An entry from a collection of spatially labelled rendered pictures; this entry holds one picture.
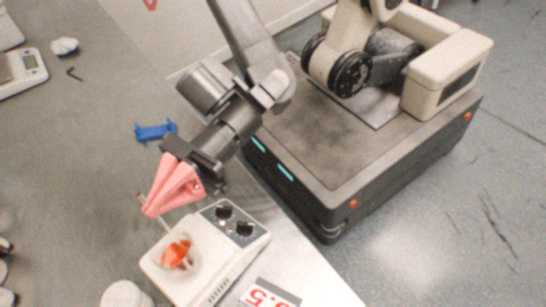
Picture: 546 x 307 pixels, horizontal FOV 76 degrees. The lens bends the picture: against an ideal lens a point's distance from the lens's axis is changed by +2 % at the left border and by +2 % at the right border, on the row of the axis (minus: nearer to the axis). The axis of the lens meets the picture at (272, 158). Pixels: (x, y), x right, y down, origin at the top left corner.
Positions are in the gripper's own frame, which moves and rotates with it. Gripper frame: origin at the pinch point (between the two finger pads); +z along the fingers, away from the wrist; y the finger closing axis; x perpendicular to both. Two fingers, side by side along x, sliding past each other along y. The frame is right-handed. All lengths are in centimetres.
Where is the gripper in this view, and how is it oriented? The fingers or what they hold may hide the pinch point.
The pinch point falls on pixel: (150, 210)
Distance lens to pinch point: 46.6
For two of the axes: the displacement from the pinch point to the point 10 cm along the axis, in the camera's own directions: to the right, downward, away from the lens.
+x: 1.1, 5.8, 8.0
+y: 7.9, 4.4, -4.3
